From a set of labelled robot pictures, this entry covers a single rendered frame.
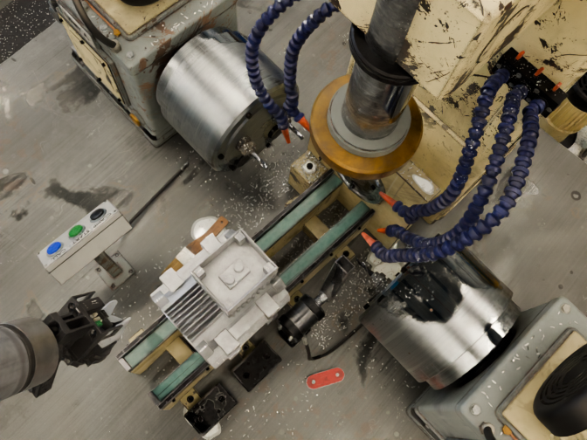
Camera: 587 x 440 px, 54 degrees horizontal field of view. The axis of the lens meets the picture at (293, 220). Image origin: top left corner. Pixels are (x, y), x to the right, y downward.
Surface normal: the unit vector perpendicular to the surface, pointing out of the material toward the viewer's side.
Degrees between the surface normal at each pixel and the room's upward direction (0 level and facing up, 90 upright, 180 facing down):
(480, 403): 0
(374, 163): 0
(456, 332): 21
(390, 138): 0
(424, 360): 58
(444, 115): 90
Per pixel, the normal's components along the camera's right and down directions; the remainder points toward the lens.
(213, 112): -0.37, 0.12
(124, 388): 0.06, -0.31
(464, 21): -0.73, 0.64
